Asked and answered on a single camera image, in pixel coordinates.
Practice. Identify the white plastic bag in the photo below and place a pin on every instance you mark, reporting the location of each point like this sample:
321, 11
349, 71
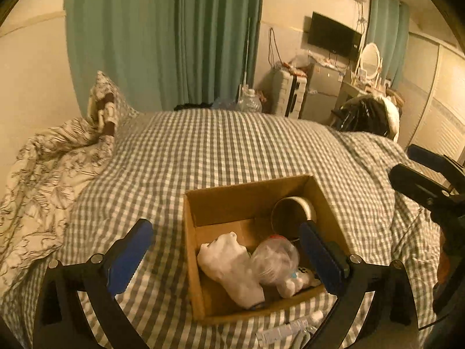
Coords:
232, 261

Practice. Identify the tape roll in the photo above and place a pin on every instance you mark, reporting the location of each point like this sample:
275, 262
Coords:
308, 207

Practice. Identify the black plastic bag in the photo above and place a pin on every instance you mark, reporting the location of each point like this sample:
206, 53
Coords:
359, 114

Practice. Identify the clear water bottle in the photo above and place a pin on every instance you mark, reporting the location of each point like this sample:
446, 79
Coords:
250, 101

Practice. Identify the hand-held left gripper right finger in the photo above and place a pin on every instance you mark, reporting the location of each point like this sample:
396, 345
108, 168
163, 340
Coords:
321, 258

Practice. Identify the brown cardboard box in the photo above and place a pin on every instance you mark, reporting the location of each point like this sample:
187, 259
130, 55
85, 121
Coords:
225, 203

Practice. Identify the floral pillow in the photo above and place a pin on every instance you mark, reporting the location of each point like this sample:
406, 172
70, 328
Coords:
114, 96

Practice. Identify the green curtain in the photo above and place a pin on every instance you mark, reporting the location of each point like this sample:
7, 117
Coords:
120, 36
218, 32
387, 32

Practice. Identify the clear plastic bottle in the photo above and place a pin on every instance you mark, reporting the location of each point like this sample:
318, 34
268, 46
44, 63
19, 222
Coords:
274, 261

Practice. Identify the grey mini fridge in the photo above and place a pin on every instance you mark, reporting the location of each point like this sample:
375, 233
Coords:
323, 92

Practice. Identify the white tube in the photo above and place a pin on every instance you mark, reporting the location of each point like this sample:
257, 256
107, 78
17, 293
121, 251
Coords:
287, 329

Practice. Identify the floral duvet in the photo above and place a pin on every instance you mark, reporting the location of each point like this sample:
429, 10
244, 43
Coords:
40, 181

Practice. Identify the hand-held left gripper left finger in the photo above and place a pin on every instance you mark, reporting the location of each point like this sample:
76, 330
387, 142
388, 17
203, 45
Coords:
125, 261

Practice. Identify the dark brown plush toy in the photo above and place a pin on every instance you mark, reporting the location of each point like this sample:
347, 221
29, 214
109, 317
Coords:
107, 116

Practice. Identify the black wall television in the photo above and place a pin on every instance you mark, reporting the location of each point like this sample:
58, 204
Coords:
332, 34

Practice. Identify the white oval mirror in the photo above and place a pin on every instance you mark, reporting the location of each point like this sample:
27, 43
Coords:
369, 58

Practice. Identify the dressing table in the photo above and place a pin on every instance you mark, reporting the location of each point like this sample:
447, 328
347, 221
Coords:
363, 87

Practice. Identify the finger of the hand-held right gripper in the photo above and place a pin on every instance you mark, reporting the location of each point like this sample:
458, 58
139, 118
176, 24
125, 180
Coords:
427, 158
414, 185

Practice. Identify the white suitcase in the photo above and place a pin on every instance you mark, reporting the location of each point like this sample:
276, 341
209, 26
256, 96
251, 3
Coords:
288, 92

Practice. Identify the small white printed toy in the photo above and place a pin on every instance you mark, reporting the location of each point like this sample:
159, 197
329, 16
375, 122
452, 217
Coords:
296, 283

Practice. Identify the white wardrobe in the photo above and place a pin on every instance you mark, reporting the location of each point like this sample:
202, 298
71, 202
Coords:
439, 98

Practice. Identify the white pole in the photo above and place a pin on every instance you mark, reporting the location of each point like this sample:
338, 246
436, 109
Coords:
247, 58

